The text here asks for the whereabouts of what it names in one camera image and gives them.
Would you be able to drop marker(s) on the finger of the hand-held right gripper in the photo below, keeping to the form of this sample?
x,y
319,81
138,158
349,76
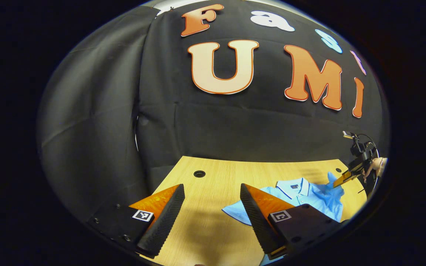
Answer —
x,y
346,176

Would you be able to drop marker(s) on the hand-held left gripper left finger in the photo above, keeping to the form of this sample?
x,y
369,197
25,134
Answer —
x,y
165,221

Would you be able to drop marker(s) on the light blue T-shirt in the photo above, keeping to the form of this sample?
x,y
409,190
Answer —
x,y
316,197

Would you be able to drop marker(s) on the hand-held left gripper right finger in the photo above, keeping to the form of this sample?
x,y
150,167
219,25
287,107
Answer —
x,y
255,218

